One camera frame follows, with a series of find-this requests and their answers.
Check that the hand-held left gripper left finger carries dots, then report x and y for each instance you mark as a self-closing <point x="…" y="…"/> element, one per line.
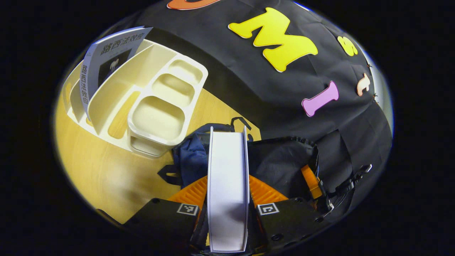
<point x="160" y="220"/>

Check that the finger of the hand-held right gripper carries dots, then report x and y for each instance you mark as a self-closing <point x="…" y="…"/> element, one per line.
<point x="312" y="183"/>
<point x="350" y="183"/>

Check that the black backdrop cloth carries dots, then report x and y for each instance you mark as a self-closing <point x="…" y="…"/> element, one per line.
<point x="249" y="89"/>

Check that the cream plastic bookshelf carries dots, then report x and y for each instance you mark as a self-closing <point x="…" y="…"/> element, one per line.
<point x="160" y="117"/>

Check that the blue schoolbag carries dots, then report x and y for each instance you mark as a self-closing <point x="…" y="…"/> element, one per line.
<point x="280" y="163"/>

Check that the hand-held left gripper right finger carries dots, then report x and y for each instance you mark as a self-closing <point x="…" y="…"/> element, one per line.
<point x="291" y="220"/>

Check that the grey cover book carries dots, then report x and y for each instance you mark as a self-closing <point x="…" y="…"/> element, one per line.
<point x="106" y="53"/>

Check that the white cover book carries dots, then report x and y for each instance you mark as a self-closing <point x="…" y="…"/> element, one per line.
<point x="227" y="185"/>

